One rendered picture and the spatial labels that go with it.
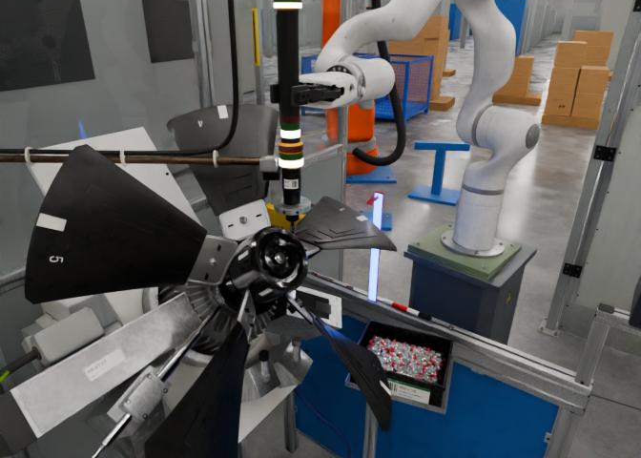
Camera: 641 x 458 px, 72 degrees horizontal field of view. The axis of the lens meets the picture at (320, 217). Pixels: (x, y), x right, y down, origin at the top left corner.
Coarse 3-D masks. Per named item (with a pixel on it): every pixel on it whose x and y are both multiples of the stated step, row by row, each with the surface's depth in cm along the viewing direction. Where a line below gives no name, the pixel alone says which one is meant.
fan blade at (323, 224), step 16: (320, 208) 104; (336, 208) 106; (352, 208) 108; (304, 224) 96; (320, 224) 97; (336, 224) 98; (352, 224) 100; (368, 224) 104; (304, 240) 89; (320, 240) 89; (336, 240) 91; (352, 240) 93; (368, 240) 96; (384, 240) 100
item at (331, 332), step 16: (320, 320) 85; (336, 336) 83; (336, 352) 77; (352, 352) 84; (368, 352) 95; (352, 368) 78; (368, 368) 85; (368, 384) 80; (384, 384) 87; (368, 400) 76; (384, 400) 82; (384, 416) 78
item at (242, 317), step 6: (246, 294) 72; (246, 300) 72; (252, 300) 76; (246, 306) 73; (252, 306) 77; (240, 312) 70; (246, 312) 73; (252, 312) 77; (240, 318) 70; (246, 318) 74; (246, 324) 74; (246, 330) 75
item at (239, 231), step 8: (256, 200) 83; (240, 208) 83; (248, 208) 83; (256, 208) 82; (264, 208) 82; (224, 216) 83; (232, 216) 83; (240, 216) 83; (248, 216) 82; (264, 216) 82; (224, 224) 83; (240, 224) 82; (248, 224) 82; (256, 224) 81; (264, 224) 81; (224, 232) 82; (232, 232) 82; (240, 232) 81; (248, 232) 81
